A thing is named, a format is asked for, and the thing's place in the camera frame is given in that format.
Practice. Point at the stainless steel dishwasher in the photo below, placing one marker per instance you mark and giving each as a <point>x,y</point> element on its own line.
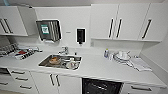
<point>85,86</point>

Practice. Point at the black soap dispenser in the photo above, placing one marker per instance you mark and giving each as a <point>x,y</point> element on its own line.
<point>81,36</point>

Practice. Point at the white cup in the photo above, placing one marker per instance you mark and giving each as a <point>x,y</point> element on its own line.
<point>71,60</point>

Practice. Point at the chrome sink faucet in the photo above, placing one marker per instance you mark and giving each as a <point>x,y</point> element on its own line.
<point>63,51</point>

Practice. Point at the white plate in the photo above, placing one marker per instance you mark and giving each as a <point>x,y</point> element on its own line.
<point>72,65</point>

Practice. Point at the small dish soap bottle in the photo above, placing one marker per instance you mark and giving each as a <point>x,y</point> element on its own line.
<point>106,53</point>

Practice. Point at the bowl with orange contents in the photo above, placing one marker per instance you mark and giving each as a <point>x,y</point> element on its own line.
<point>54,60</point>

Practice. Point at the stack of white plates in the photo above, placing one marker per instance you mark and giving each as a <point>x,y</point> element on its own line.
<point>122,57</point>

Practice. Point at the steel paper towel dispenser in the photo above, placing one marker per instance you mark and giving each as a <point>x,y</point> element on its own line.
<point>48,30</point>

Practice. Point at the white two-door base cabinet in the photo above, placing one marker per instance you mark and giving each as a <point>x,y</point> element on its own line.
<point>70,85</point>

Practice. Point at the stainless steel sink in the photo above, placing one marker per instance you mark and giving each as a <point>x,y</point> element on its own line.
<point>45,63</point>

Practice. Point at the countertop dish rack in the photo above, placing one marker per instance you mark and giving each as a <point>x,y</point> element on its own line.
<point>20,51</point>

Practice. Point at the black built-in microwave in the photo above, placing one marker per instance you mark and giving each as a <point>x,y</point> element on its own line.
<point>4,71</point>

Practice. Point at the pale blue bottle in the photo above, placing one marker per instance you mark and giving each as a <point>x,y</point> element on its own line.
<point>6,2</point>

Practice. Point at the white wall outlet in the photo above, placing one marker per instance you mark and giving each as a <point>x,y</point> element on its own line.
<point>92,43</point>

